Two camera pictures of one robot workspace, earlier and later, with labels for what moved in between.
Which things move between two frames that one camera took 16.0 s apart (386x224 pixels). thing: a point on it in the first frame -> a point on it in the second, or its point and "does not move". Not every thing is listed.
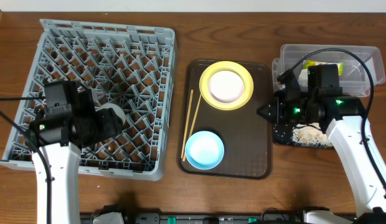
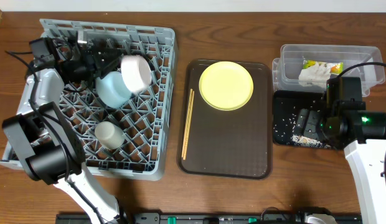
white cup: [115, 107] -> [109, 135]
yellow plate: [248, 85] does not move
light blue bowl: [204, 150] -> [112, 90]
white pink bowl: [226, 86] -> [136, 73]
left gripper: [109, 121] -> [103, 58]
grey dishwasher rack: [130, 67] does not move
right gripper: [279, 111] -> [319, 125]
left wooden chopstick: [187, 125] does not move
